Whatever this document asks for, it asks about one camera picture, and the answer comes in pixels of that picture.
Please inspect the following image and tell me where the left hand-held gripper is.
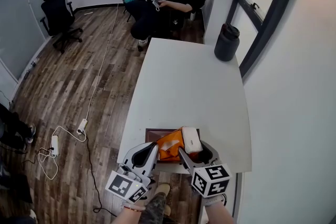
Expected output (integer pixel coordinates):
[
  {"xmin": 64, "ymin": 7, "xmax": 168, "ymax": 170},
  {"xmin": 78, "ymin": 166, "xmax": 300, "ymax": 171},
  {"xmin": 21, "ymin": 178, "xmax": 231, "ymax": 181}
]
[{"xmin": 106, "ymin": 142, "xmax": 160, "ymax": 204}]

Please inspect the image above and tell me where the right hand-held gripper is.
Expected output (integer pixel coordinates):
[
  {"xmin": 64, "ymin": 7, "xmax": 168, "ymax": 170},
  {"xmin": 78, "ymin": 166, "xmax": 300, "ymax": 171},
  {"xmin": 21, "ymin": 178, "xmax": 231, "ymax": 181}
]
[{"xmin": 178, "ymin": 140, "xmax": 233, "ymax": 198}]

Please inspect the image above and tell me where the white tissues pack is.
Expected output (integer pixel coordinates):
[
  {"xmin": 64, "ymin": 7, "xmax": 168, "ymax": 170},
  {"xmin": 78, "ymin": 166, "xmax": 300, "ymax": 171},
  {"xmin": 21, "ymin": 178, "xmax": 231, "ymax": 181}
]
[{"xmin": 181, "ymin": 126, "xmax": 204, "ymax": 154}]

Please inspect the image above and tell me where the brown wooden tissue holder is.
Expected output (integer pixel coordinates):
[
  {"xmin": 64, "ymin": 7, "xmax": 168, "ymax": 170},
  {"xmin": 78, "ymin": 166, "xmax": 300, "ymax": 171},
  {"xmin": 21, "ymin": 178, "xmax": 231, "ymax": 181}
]
[{"xmin": 144, "ymin": 127, "xmax": 202, "ymax": 166}]

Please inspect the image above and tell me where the orange tissues pack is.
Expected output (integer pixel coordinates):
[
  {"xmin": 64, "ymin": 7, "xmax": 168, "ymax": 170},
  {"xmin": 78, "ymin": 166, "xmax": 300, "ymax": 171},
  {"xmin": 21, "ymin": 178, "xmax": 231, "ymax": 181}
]
[{"xmin": 156, "ymin": 126, "xmax": 190, "ymax": 162}]

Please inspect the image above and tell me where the person's right forearm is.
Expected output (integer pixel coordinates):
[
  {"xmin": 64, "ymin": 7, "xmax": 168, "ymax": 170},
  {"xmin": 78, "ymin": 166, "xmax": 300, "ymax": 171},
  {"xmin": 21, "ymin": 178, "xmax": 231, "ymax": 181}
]
[{"xmin": 202, "ymin": 193, "xmax": 235, "ymax": 224}]

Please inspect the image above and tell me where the person's left forearm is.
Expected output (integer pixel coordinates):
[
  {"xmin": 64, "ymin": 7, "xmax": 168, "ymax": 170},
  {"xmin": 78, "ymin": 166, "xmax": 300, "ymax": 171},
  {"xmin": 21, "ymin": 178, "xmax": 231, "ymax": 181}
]
[{"xmin": 109, "ymin": 204, "xmax": 146, "ymax": 224}]

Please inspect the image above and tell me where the person's tan shoe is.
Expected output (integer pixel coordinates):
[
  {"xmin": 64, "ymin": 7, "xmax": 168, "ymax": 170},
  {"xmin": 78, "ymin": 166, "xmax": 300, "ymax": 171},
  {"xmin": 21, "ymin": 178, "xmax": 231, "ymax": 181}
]
[{"xmin": 152, "ymin": 183, "xmax": 172, "ymax": 216}]

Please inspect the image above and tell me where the person's camouflage trouser leg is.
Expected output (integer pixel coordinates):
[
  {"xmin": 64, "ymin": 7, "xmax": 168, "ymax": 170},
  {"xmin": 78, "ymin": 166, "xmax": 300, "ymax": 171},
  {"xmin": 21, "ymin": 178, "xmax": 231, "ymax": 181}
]
[{"xmin": 138, "ymin": 193, "xmax": 169, "ymax": 224}]

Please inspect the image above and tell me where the short white power strip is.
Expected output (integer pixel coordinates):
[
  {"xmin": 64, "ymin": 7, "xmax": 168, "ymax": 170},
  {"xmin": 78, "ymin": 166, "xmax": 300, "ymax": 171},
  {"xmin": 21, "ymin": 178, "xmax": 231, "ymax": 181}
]
[{"xmin": 76, "ymin": 118, "xmax": 88, "ymax": 136}]

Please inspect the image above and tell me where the long white power strip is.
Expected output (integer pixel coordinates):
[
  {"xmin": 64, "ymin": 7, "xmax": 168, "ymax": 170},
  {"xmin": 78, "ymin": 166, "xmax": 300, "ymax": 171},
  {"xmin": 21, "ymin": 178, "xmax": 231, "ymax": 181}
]
[{"xmin": 50, "ymin": 135, "xmax": 60, "ymax": 157}]

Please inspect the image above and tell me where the black lidded jar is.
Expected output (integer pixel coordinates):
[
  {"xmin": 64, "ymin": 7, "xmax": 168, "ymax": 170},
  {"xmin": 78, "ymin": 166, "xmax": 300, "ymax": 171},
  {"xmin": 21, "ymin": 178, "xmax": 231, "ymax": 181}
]
[{"xmin": 214, "ymin": 23, "xmax": 240, "ymax": 62}]

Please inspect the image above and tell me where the black bag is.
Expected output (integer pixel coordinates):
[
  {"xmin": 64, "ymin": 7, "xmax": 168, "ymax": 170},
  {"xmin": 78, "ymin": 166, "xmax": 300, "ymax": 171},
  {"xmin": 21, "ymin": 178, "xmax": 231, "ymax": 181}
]
[{"xmin": 0, "ymin": 172, "xmax": 34, "ymax": 205}]

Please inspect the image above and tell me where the black office chair with headrest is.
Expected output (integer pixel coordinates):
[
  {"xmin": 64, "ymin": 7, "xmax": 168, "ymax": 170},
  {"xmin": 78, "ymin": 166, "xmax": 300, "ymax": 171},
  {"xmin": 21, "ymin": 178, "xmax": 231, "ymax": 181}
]
[{"xmin": 39, "ymin": 0, "xmax": 84, "ymax": 55}]

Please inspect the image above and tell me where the pink bracelet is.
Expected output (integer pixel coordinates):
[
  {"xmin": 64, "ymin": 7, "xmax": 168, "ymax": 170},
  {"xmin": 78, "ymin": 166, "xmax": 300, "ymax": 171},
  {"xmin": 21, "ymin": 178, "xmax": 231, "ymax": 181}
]
[{"xmin": 122, "ymin": 204, "xmax": 146, "ymax": 212}]

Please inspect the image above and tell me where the black floor cable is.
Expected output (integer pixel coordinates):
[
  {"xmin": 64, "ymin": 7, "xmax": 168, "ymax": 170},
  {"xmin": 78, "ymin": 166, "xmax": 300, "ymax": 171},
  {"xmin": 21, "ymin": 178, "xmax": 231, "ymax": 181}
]
[{"xmin": 83, "ymin": 131, "xmax": 118, "ymax": 218}]

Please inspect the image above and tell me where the looped white cable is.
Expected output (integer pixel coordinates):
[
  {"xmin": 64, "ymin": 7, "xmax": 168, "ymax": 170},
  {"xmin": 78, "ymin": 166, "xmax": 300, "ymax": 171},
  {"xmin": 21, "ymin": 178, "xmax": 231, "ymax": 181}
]
[{"xmin": 37, "ymin": 125, "xmax": 87, "ymax": 181}]

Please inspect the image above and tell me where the long white cable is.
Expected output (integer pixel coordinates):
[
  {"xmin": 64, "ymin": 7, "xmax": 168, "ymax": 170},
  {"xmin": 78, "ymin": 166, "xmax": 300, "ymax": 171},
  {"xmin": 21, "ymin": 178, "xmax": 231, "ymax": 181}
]
[{"xmin": 85, "ymin": 2, "xmax": 120, "ymax": 121}]

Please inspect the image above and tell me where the black window frame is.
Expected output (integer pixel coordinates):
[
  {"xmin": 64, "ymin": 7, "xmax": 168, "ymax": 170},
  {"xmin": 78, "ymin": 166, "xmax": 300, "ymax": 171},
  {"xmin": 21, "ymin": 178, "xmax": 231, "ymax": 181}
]
[{"xmin": 226, "ymin": 0, "xmax": 308, "ymax": 79}]

